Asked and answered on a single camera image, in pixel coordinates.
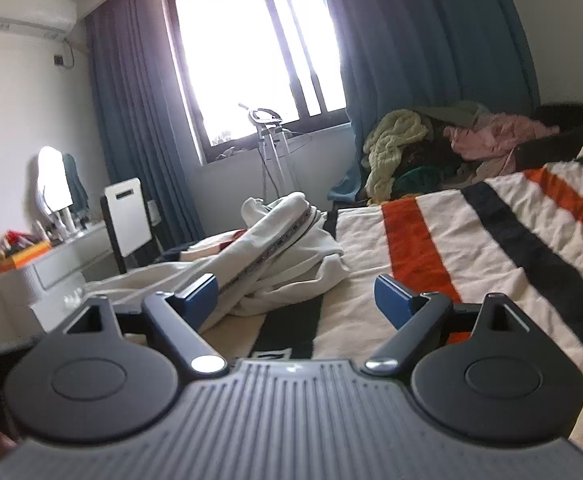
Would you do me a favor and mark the white sweatshirt garment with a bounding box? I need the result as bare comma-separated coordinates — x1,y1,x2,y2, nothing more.
78,192,349,333

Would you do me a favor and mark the white dressing table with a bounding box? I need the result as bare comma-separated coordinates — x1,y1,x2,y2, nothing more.
0,222,118,337

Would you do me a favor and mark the striped bed blanket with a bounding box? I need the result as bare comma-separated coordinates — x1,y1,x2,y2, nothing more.
206,148,583,449

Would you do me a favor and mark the oval vanity mirror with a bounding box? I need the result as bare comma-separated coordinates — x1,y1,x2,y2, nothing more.
36,145,73,217

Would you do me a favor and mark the cream knitted garment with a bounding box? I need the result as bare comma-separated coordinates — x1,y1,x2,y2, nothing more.
361,110,431,204

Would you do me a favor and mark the pink garment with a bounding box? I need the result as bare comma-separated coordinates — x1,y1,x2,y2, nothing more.
443,114,561,160

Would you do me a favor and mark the garment steamer stand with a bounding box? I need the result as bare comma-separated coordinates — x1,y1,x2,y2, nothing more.
241,104,301,198

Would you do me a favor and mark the teal curtain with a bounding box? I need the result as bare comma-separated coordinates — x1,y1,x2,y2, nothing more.
86,0,539,247

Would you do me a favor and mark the white air conditioner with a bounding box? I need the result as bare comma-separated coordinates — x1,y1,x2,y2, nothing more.
0,0,78,41

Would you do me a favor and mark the window with dark frame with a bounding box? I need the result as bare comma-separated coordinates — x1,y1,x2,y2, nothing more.
165,0,348,162

